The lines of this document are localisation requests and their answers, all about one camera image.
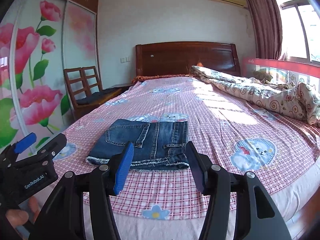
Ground floral wardrobe sliding doors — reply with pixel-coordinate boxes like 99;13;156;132
1;0;98;159

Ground bright window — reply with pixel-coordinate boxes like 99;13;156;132
277;0;319;66

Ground person's left hand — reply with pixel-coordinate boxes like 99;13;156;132
3;196;40;236

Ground blue denim jeans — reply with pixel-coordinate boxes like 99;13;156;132
87;119;189;172

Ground red bed guard rail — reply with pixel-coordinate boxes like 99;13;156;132
240;58;319;79

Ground mauve window curtain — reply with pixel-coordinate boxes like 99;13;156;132
246;0;283;60

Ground white wall switch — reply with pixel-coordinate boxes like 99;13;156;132
120;57;130;63

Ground floral patterned quilt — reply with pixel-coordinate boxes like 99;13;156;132
192;66;319;127

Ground wooden slat-back chair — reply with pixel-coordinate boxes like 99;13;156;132
63;66;123;120

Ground pink checkered bed sheet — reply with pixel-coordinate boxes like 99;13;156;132
54;77;319;219

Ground dark wooden headboard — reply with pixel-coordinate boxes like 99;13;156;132
136;41;241;76

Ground dark seat cushion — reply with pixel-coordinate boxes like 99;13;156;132
76;88;117;105

